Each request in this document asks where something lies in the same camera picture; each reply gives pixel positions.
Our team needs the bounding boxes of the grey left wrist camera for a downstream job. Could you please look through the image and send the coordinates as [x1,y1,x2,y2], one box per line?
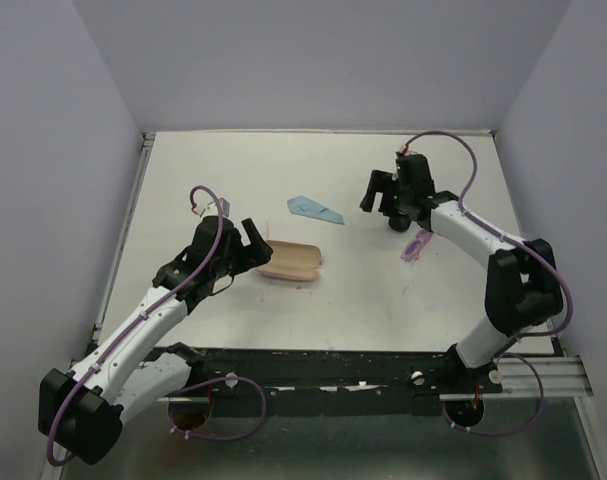
[192,197,230,218]

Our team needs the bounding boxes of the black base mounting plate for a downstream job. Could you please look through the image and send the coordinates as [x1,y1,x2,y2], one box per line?
[147,337,504,419]

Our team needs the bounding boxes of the aluminium extrusion rail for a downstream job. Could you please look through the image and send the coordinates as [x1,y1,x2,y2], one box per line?
[62,355,597,401]

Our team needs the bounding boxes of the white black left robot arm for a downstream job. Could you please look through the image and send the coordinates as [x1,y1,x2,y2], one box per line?
[38,216,272,467]

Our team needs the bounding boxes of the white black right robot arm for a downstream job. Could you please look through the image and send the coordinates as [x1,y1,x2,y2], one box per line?
[360,154,564,392]

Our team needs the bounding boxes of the purple sunglasses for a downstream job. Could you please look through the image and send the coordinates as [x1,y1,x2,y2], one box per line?
[400,229,432,262]

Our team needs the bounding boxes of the pink glasses case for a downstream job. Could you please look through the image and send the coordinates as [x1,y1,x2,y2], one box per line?
[257,240,322,282]

